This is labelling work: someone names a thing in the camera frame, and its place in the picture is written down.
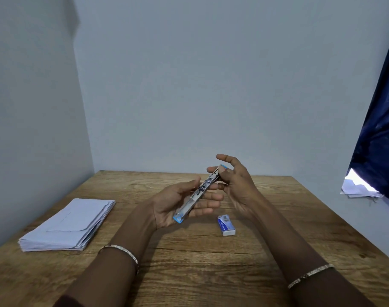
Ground person's left hand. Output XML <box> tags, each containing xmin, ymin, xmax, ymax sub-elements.
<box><xmin>150</xmin><ymin>179</ymin><xmax>226</xmax><ymax>230</ymax></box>

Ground person's right hand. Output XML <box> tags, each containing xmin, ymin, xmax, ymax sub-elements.
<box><xmin>207</xmin><ymin>153</ymin><xmax>263</xmax><ymax>218</ymax></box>

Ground blue and metal stapler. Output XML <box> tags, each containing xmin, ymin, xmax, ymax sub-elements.
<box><xmin>172</xmin><ymin>165</ymin><xmax>227</xmax><ymax>224</ymax></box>

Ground person's left forearm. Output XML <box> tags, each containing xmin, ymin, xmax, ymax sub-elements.
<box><xmin>58</xmin><ymin>200</ymin><xmax>165</xmax><ymax>307</ymax></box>

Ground person's right forearm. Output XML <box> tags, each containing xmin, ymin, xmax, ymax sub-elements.
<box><xmin>246</xmin><ymin>195</ymin><xmax>376</xmax><ymax>307</ymax></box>

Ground small white staple box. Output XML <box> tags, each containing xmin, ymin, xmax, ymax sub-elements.
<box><xmin>217</xmin><ymin>214</ymin><xmax>237</xmax><ymax>237</ymax></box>

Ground stack of white envelopes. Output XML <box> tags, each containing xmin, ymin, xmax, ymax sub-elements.
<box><xmin>18</xmin><ymin>198</ymin><xmax>116</xmax><ymax>252</ymax></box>

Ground crumpled white papers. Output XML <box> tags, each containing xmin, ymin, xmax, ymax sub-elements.
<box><xmin>340</xmin><ymin>168</ymin><xmax>385</xmax><ymax>199</ymax></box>

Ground dark blue curtain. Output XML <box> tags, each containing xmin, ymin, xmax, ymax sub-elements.
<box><xmin>348</xmin><ymin>32</ymin><xmax>389</xmax><ymax>206</ymax></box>

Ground dark maroon sleeve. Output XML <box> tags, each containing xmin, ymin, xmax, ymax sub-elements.
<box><xmin>53</xmin><ymin>295</ymin><xmax>86</xmax><ymax>307</ymax></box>

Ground gold bracelet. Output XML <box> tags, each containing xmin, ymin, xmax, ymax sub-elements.
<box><xmin>98</xmin><ymin>244</ymin><xmax>140</xmax><ymax>274</ymax></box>
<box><xmin>287</xmin><ymin>264</ymin><xmax>335</xmax><ymax>290</ymax></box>

